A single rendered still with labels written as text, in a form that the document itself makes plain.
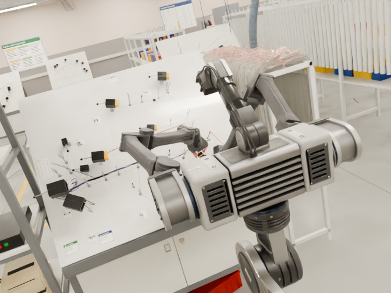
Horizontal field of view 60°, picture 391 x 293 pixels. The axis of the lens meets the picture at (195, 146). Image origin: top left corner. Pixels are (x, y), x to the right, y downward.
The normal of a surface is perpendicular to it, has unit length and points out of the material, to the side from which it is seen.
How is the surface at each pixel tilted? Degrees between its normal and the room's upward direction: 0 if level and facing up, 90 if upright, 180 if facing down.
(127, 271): 90
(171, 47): 50
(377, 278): 0
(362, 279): 0
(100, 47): 90
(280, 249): 90
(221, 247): 90
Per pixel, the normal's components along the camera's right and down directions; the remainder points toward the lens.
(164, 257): 0.31, 0.28
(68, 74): 0.07, -0.36
